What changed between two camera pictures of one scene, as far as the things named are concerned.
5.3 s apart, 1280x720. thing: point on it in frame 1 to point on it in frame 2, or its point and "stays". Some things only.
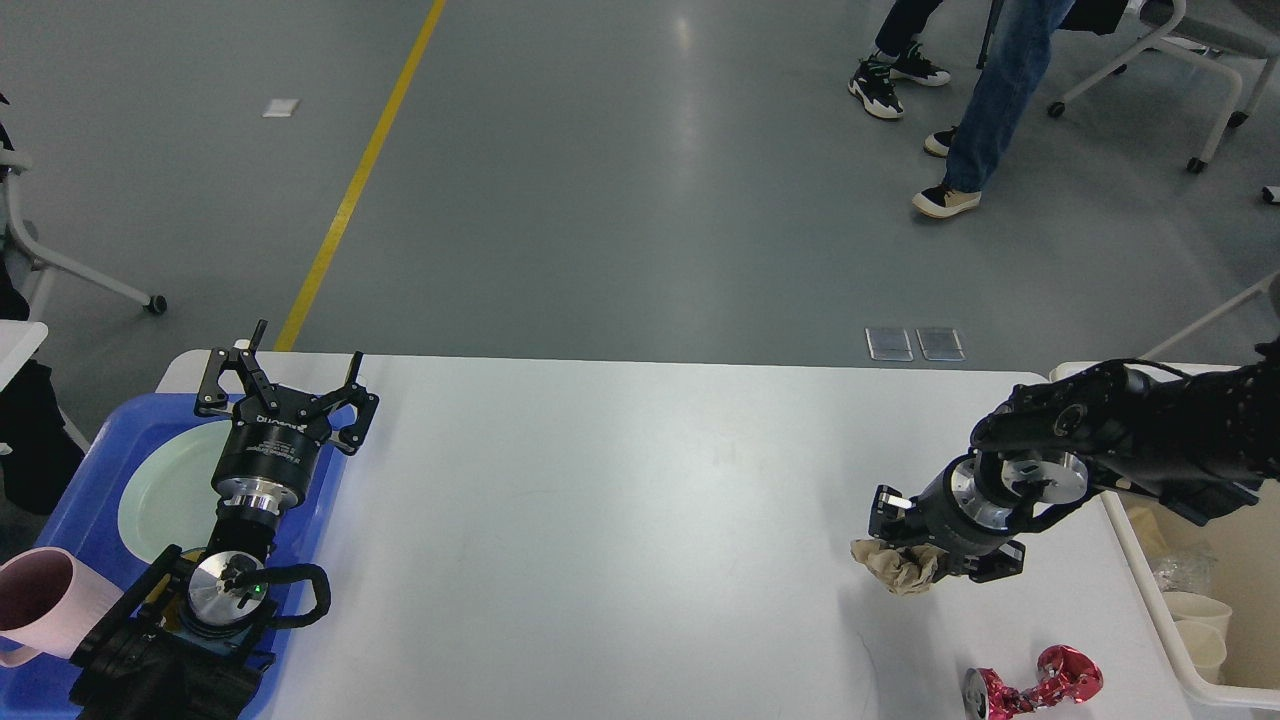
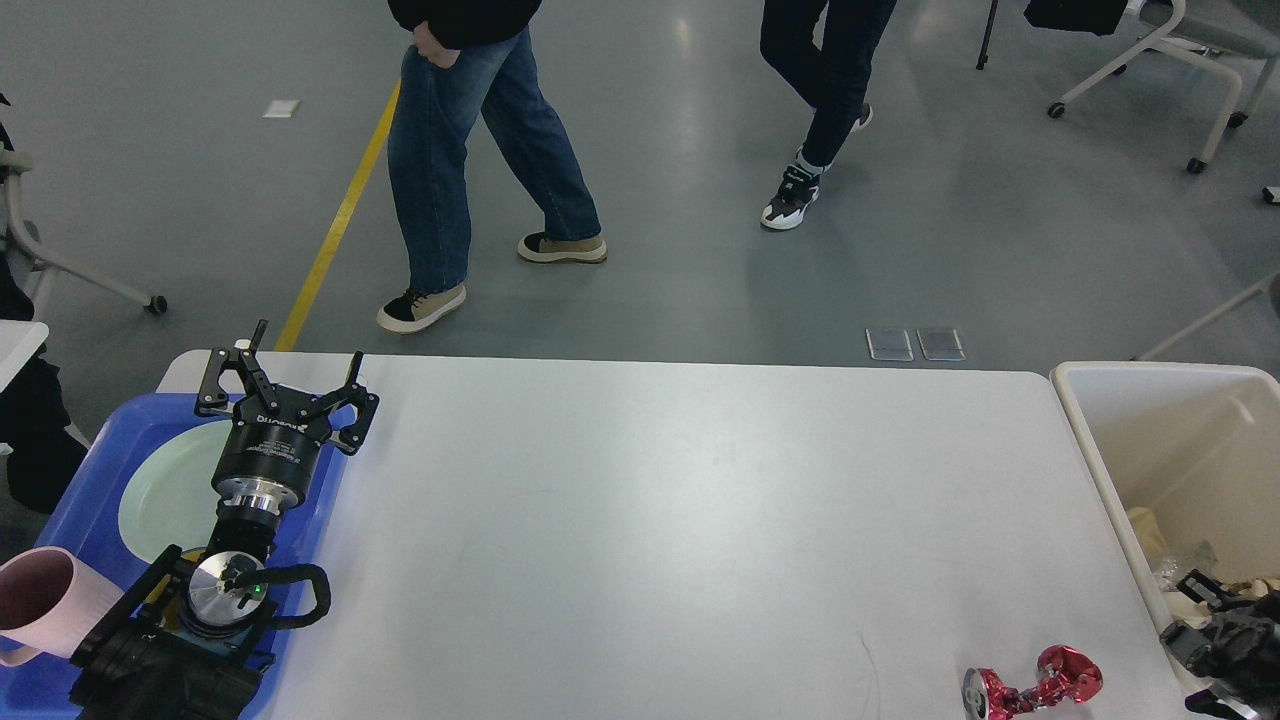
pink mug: [50, 603] stays
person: [1023, 38] to [464, 59]
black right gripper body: [955, 515] to [1244, 644]
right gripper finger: [1006, 560] to [1202, 587]
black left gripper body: [269, 450] stays
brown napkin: [904, 570] to [1257, 588]
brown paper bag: [1150, 530] stays
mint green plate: [169, 502] stays
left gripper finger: [352, 393] stays
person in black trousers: [39, 453] stays
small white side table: [19, 339] stays
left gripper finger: [213, 401] stays
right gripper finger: [893, 521] to [1184, 642]
